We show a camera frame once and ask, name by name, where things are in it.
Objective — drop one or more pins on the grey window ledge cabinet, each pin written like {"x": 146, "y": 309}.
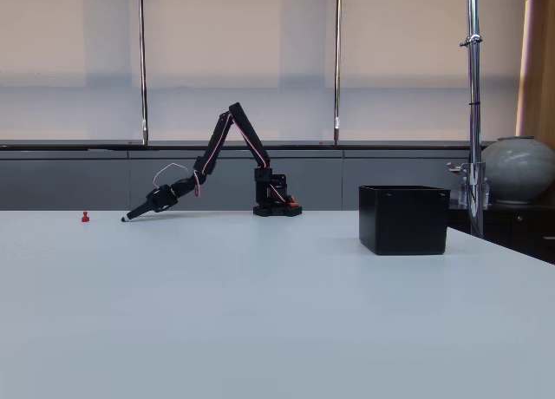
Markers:
{"x": 65, "y": 178}

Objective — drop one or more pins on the dark wooden cabinet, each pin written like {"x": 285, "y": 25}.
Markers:
{"x": 520, "y": 230}

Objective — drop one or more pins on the thin metal window post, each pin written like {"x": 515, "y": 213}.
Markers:
{"x": 142, "y": 69}
{"x": 337, "y": 69}

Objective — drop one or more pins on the metal pole clamp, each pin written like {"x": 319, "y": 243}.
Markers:
{"x": 459, "y": 168}

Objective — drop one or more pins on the small red pin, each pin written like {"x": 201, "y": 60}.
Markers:
{"x": 85, "y": 217}

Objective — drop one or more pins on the black box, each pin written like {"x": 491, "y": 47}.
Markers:
{"x": 403, "y": 221}

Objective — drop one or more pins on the beige roller blind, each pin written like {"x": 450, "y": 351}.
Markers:
{"x": 403, "y": 47}
{"x": 238, "y": 47}
{"x": 52, "y": 47}

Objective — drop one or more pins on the wooden column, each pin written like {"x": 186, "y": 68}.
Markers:
{"x": 537, "y": 69}

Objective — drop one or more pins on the grey ceramic jar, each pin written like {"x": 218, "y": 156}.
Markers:
{"x": 520, "y": 169}

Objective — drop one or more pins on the clear water bottle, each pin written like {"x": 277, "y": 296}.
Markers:
{"x": 486, "y": 193}
{"x": 463, "y": 193}

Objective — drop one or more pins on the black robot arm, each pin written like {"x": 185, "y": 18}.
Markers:
{"x": 248, "y": 132}

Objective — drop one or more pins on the chrome stand pole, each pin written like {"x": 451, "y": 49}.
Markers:
{"x": 474, "y": 113}

